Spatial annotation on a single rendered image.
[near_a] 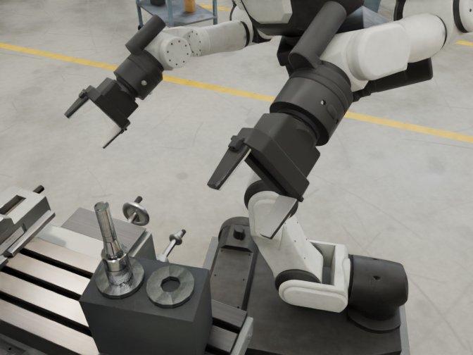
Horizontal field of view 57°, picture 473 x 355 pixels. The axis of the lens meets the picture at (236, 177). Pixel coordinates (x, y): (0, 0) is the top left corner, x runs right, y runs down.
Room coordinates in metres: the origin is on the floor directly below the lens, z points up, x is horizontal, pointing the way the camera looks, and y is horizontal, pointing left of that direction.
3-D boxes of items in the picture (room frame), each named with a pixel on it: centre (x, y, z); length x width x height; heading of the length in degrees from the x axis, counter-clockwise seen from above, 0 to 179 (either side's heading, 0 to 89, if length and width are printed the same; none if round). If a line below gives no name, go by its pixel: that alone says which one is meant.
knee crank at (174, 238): (1.14, 0.25, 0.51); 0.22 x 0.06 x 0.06; 158
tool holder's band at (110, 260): (0.52, 0.22, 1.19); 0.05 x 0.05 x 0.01
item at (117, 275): (0.52, 0.22, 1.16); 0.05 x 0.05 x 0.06
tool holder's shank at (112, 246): (0.52, 0.22, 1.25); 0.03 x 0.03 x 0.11
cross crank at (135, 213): (1.16, 0.40, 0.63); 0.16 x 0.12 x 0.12; 158
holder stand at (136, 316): (0.51, 0.17, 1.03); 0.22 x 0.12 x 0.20; 79
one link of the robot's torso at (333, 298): (0.87, -0.25, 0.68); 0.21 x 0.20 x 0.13; 79
